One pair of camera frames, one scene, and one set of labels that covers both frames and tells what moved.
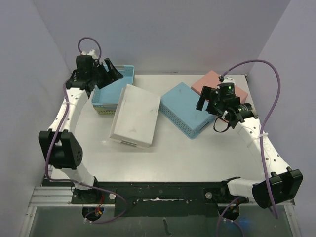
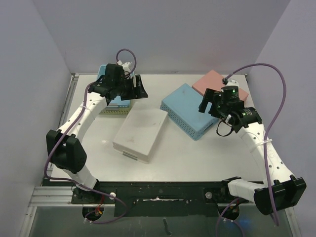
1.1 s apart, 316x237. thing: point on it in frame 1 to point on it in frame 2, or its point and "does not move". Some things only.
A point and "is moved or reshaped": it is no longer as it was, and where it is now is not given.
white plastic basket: x=135 y=120 is moved or reshaped
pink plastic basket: x=211 y=79 does not move
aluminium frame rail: x=56 y=196 does not move
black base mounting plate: x=158 y=199 does not move
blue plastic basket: x=179 y=105 does not move
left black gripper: x=114 y=75 to x=137 y=92
